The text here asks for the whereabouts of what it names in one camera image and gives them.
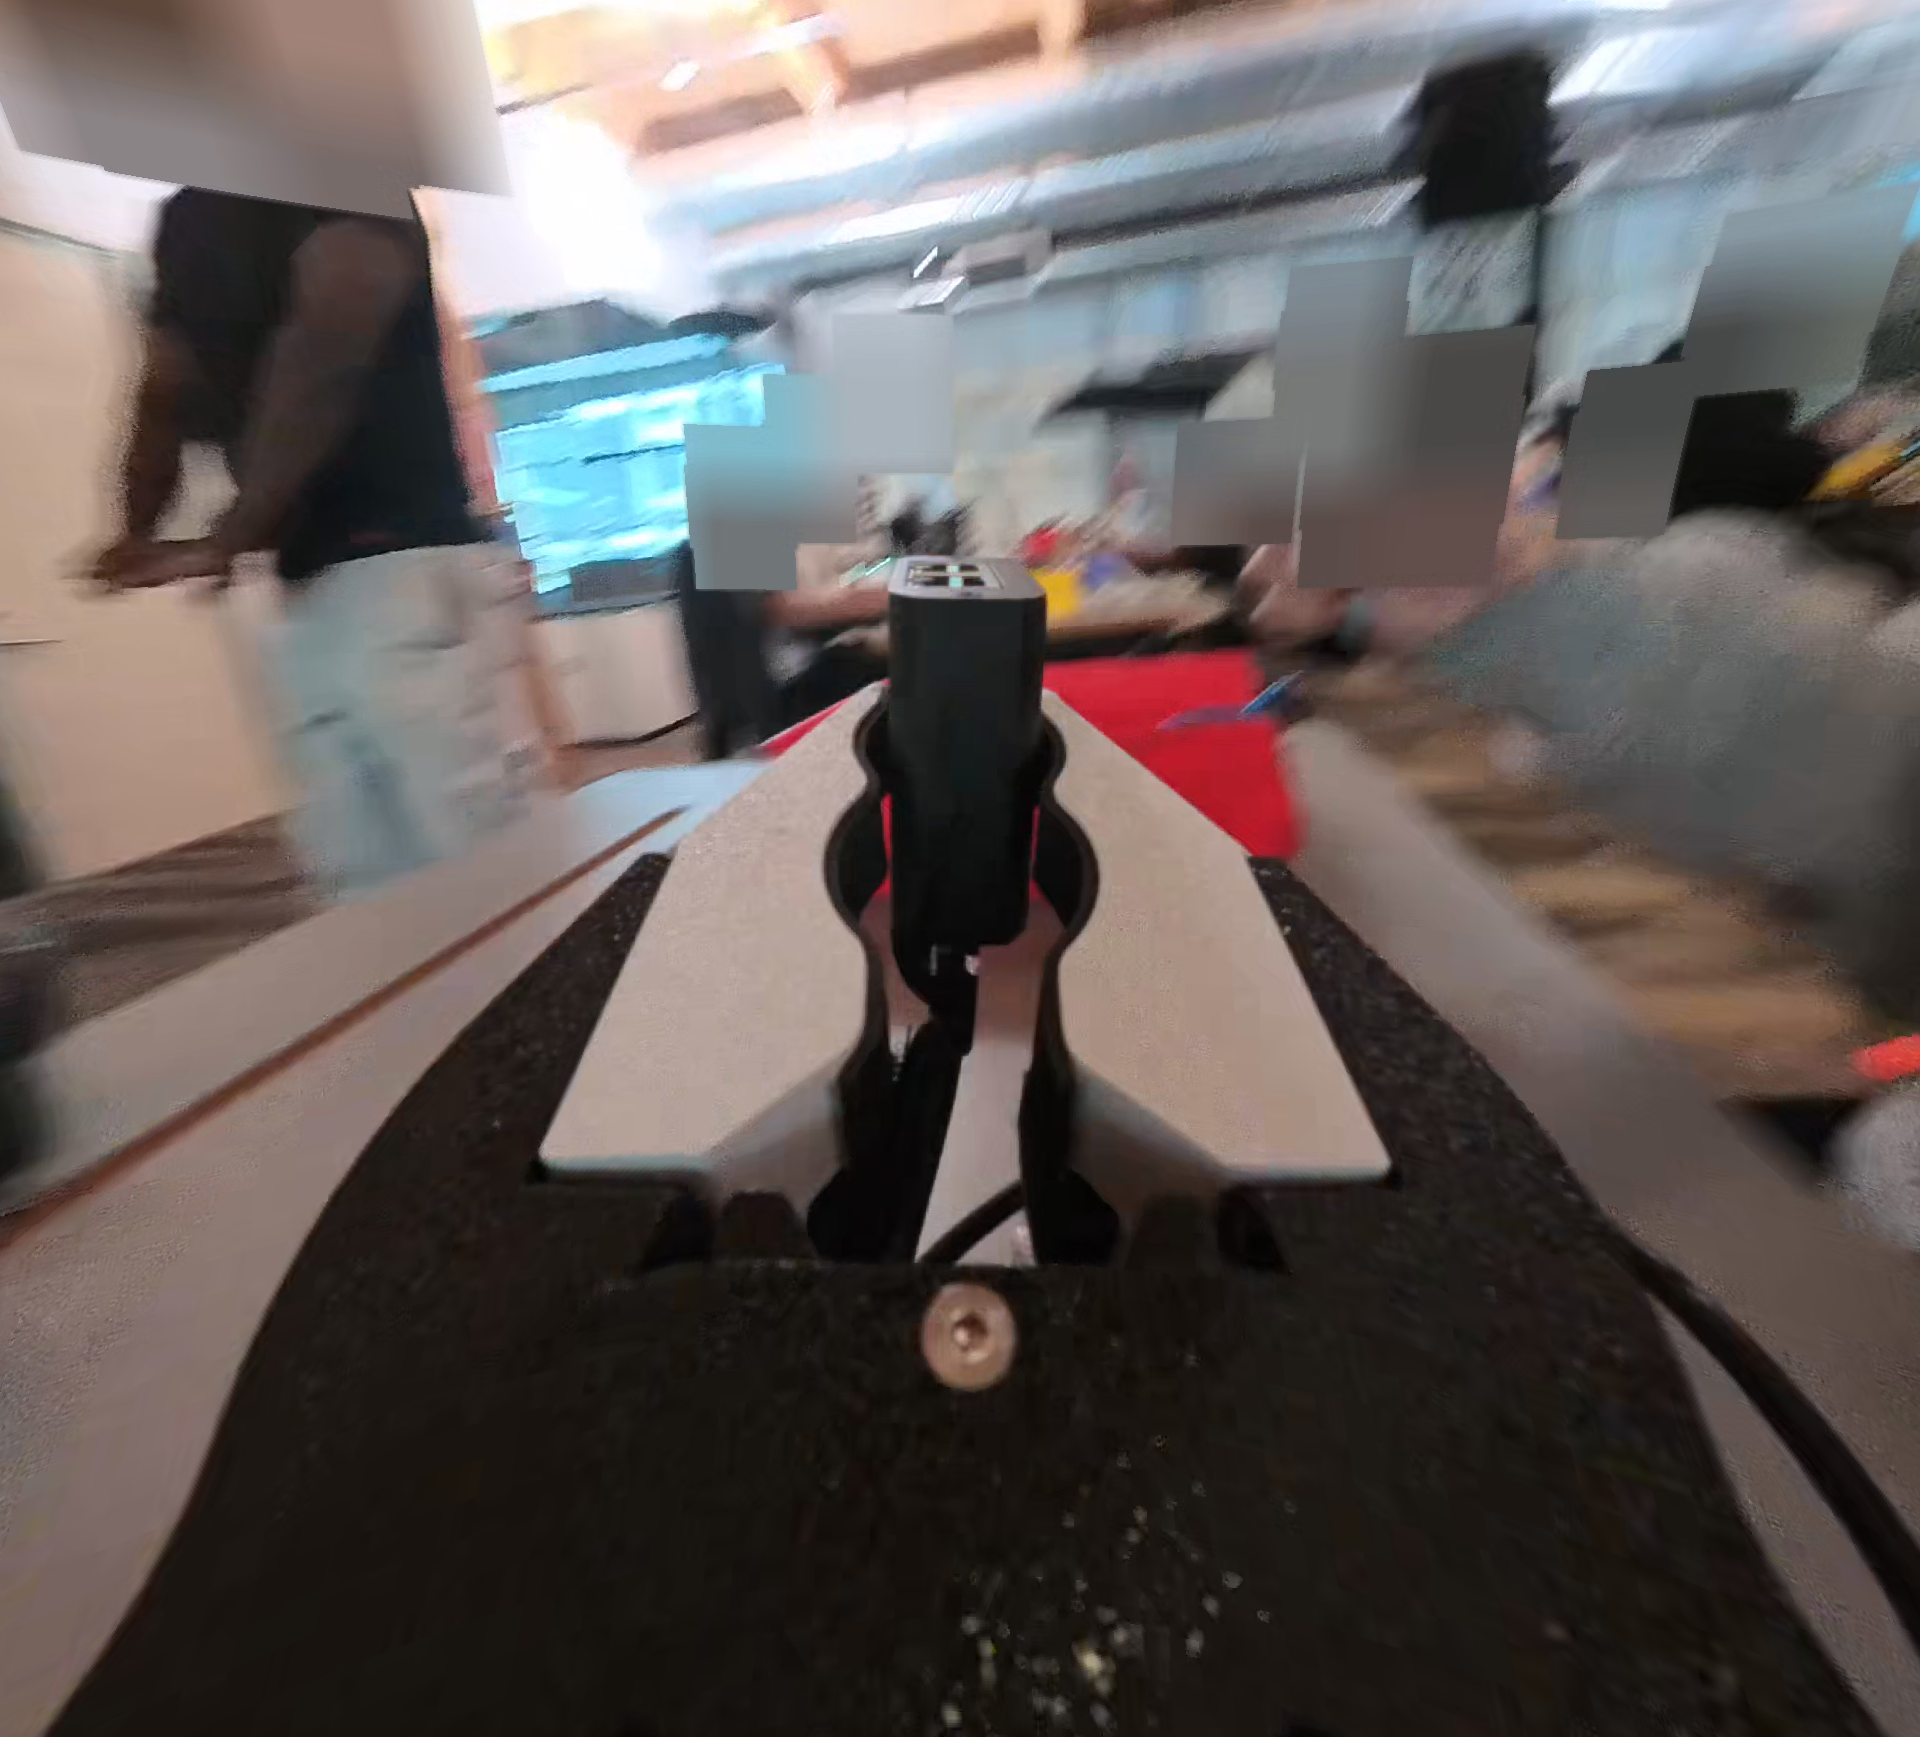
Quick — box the red plastic bin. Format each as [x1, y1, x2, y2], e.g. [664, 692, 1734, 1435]
[756, 648, 1301, 1021]

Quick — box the person's right forearm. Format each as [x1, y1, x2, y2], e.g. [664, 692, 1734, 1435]
[1413, 509, 1920, 1037]

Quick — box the black ethernet splitter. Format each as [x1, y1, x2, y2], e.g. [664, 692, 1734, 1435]
[883, 550, 1050, 950]

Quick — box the black ethernet cable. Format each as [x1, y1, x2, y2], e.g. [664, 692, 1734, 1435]
[883, 942, 1920, 1658]

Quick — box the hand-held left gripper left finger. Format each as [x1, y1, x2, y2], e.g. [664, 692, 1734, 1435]
[537, 681, 926, 1218]

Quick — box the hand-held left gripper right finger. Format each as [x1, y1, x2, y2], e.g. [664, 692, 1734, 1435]
[1023, 688, 1397, 1224]

